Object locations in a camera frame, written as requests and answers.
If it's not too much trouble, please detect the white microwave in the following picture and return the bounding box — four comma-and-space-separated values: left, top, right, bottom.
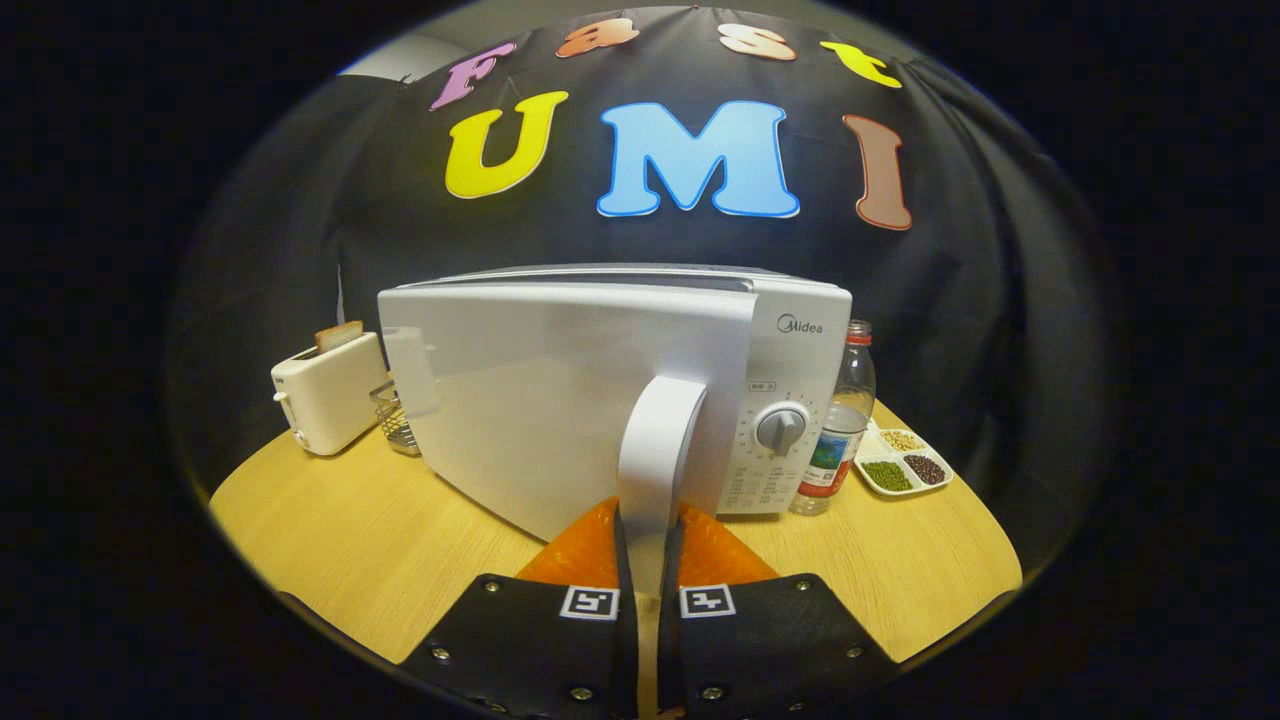
377, 263, 854, 601

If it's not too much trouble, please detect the white toaster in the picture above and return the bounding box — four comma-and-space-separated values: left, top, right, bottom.
271, 330, 389, 457

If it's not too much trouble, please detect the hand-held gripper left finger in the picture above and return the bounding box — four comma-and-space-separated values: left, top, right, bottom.
400, 497, 641, 720

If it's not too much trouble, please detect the white divided dish of beans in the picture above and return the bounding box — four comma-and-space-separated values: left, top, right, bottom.
853, 428, 954, 497

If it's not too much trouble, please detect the clear plastic water bottle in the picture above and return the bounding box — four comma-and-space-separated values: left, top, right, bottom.
790, 320, 877, 517

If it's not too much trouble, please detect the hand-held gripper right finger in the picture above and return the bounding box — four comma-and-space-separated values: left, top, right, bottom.
660, 503, 901, 720

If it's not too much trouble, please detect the metal wire basket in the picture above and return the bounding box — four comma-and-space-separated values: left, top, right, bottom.
370, 378, 422, 457

